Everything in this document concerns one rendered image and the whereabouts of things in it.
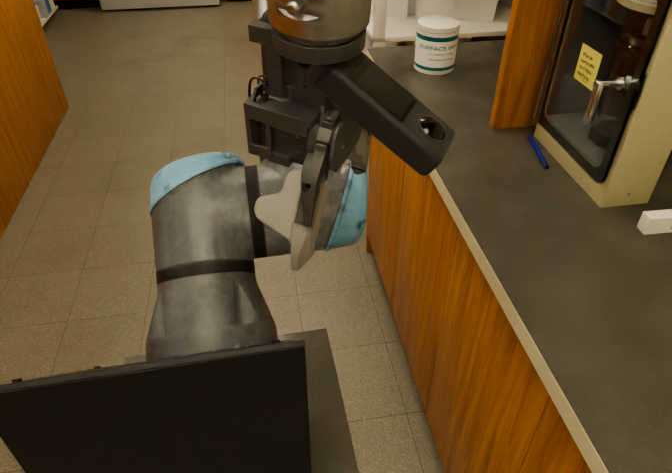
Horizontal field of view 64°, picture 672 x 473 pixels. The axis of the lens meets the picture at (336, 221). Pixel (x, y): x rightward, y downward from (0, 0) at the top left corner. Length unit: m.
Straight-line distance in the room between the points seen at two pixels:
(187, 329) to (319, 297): 1.68
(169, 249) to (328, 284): 1.71
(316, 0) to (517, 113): 1.17
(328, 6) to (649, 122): 0.91
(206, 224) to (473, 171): 0.81
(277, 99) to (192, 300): 0.26
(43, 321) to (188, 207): 1.87
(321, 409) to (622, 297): 0.57
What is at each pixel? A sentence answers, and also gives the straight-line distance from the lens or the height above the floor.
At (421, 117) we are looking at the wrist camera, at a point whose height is 1.43.
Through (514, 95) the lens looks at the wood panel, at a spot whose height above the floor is 1.03.
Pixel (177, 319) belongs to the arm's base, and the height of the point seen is 1.19.
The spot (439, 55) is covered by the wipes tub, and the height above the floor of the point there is 1.01.
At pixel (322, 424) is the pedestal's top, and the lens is 0.80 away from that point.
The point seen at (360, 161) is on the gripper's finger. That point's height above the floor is 1.34.
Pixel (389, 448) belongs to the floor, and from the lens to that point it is 1.87.
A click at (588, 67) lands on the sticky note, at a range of 1.28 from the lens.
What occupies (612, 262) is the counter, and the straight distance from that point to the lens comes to 1.14.
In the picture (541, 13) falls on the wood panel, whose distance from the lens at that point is 1.42.
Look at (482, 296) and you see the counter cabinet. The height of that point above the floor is 0.80.
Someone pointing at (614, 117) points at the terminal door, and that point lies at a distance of 1.20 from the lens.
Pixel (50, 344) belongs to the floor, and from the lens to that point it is 2.36.
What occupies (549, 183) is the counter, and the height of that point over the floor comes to 0.94.
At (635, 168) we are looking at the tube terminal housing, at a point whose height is 1.04.
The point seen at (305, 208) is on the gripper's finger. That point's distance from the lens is 0.44.
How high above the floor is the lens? 1.62
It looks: 38 degrees down
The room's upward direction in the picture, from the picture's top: straight up
